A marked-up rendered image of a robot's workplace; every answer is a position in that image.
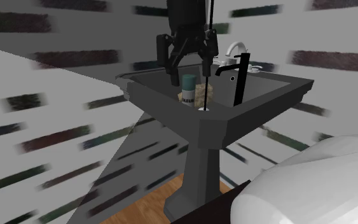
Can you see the spray can with teal cap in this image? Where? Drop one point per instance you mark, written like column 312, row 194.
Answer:
column 188, row 90

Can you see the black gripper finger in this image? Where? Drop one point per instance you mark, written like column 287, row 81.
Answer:
column 211, row 45
column 163, row 49

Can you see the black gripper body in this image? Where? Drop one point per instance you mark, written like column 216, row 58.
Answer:
column 186, row 21

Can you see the dark grey pedestal sink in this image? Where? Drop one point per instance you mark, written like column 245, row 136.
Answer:
column 172, row 108

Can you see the dark robot stand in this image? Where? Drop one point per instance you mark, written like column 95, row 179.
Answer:
column 211, row 209

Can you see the thin black rod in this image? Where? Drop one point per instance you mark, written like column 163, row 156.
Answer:
column 206, row 90

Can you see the white curved faucet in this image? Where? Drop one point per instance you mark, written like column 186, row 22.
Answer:
column 235, row 46

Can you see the black tall faucet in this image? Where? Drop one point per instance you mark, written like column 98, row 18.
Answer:
column 242, row 80

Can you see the beige rough sponge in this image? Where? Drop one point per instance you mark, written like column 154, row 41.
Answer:
column 201, row 93

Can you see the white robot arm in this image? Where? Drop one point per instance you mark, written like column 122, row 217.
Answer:
column 315, row 186

